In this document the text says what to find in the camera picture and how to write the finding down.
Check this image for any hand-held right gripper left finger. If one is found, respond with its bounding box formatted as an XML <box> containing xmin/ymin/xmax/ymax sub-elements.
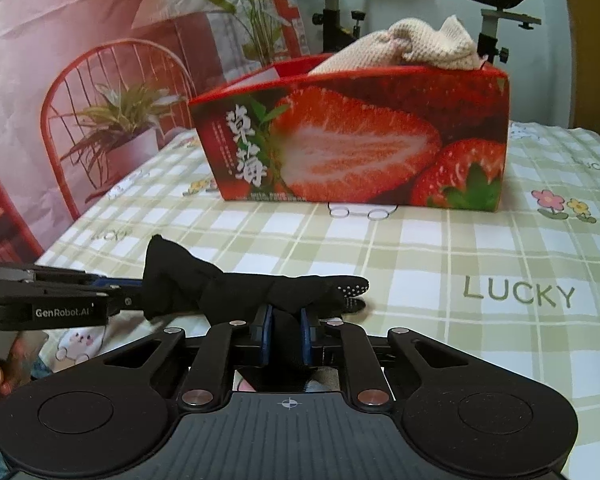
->
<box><xmin>101</xmin><ymin>305</ymin><xmax>274</xmax><ymax>412</ymax></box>

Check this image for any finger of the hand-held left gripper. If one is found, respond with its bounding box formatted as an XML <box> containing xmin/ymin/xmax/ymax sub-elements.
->
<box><xmin>102</xmin><ymin>293</ymin><xmax>147</xmax><ymax>318</ymax></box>
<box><xmin>32</xmin><ymin>269</ymin><xmax>145</xmax><ymax>294</ymax></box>

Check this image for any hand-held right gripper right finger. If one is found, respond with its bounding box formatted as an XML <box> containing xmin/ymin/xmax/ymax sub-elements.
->
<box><xmin>300</xmin><ymin>306</ymin><xmax>468</xmax><ymax>409</ymax></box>

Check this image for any black sock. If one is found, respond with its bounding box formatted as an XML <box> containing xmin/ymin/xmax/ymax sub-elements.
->
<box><xmin>142</xmin><ymin>234</ymin><xmax>372</xmax><ymax>372</ymax></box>

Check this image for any red strawberry print cardboard box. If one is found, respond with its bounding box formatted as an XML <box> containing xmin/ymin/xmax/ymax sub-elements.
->
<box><xmin>187</xmin><ymin>54</ymin><xmax>511</xmax><ymax>212</ymax></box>

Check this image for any cream knitted cloth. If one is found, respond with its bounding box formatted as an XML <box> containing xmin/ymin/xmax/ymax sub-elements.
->
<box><xmin>307</xmin><ymin>16</ymin><xmax>486</xmax><ymax>78</ymax></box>

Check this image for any green checked rabbit print tablecloth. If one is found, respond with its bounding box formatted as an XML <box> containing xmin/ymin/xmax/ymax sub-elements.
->
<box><xmin>40</xmin><ymin>120</ymin><xmax>600</xmax><ymax>463</ymax></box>

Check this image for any printed backdrop cloth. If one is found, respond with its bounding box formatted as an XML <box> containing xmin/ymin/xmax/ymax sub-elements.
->
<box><xmin>0</xmin><ymin>0</ymin><xmax>312</xmax><ymax>263</ymax></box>

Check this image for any black exercise bike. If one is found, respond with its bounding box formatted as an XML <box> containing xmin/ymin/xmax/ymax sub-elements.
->
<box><xmin>284</xmin><ymin>0</ymin><xmax>543</xmax><ymax>69</ymax></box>

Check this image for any wooden door panel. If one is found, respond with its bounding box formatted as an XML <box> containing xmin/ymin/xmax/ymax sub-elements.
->
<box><xmin>560</xmin><ymin>0</ymin><xmax>600</xmax><ymax>130</ymax></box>

